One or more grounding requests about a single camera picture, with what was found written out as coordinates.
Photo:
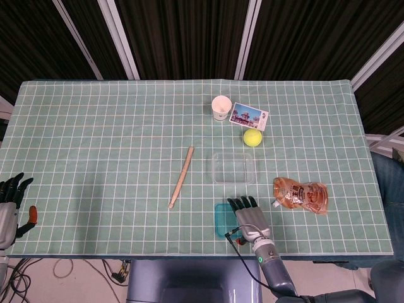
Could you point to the black power plug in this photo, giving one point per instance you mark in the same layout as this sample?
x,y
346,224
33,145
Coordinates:
x,y
120,274

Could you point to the person in blue jeans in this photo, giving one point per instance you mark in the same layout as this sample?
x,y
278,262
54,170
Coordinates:
x,y
391,189

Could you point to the wooden stick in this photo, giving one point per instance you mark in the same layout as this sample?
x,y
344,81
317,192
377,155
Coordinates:
x,y
181,176

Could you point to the clear plastic container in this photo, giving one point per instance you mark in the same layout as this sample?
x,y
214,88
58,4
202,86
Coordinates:
x,y
233,167

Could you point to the yellow tennis ball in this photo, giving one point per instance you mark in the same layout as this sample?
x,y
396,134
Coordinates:
x,y
252,137

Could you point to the orange sauce pouch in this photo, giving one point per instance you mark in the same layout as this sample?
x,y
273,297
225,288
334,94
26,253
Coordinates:
x,y
303,195

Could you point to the postcard with building photo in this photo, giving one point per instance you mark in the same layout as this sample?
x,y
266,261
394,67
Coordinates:
x,y
249,116

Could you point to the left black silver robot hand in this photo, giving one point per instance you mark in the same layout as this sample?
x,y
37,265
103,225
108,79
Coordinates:
x,y
6,221

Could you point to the green checkered tablecloth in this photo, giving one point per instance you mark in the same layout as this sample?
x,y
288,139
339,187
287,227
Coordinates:
x,y
110,158

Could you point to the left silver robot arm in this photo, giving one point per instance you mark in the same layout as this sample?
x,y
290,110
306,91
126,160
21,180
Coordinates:
x,y
2,266

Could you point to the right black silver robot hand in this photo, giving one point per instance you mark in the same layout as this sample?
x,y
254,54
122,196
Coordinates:
x,y
251,221

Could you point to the white metal post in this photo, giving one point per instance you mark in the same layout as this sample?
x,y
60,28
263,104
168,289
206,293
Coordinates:
x,y
247,38
378,53
77,41
120,38

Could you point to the white metal frame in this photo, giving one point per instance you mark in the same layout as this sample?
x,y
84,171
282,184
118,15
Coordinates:
x,y
380,140

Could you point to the white paper cup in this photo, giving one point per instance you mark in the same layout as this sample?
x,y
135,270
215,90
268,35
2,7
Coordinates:
x,y
221,109

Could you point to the blue-grey robot torso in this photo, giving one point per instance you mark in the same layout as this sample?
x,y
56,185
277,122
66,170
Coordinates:
x,y
195,281

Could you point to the teal container lid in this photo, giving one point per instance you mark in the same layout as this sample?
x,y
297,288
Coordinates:
x,y
224,221

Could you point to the black pleated curtain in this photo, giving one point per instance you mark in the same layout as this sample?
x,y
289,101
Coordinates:
x,y
189,31

